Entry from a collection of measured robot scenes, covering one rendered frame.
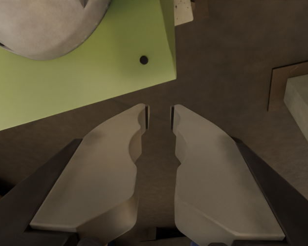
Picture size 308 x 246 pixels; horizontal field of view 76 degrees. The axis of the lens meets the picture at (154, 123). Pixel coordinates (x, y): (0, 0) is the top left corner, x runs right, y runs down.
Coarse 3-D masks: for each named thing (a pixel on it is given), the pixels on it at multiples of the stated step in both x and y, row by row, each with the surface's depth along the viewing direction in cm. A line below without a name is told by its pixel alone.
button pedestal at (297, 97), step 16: (288, 64) 61; (304, 64) 60; (272, 80) 64; (288, 80) 63; (304, 80) 60; (272, 96) 69; (288, 96) 65; (304, 96) 56; (304, 112) 56; (304, 128) 58
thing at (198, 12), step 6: (192, 0) 48; (198, 0) 48; (204, 0) 48; (192, 6) 48; (198, 6) 49; (204, 6) 49; (198, 12) 50; (204, 12) 50; (198, 18) 51; (180, 24) 52
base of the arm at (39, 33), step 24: (0, 0) 16; (24, 0) 16; (48, 0) 17; (72, 0) 18; (96, 0) 19; (0, 24) 18; (24, 24) 18; (48, 24) 18; (72, 24) 19; (96, 24) 21; (24, 48) 21; (48, 48) 21; (72, 48) 22
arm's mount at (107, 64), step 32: (128, 0) 20; (160, 0) 20; (96, 32) 21; (128, 32) 20; (160, 32) 19; (0, 64) 26; (32, 64) 24; (64, 64) 23; (96, 64) 21; (128, 64) 20; (160, 64) 19; (0, 96) 26; (32, 96) 24; (64, 96) 23; (96, 96) 21; (0, 128) 26
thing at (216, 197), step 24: (192, 120) 10; (192, 144) 8; (216, 144) 8; (192, 168) 7; (216, 168) 7; (240, 168) 7; (192, 192) 6; (216, 192) 6; (240, 192) 6; (192, 216) 6; (216, 216) 5; (240, 216) 5; (264, 216) 5; (192, 240) 6; (216, 240) 6; (264, 240) 5
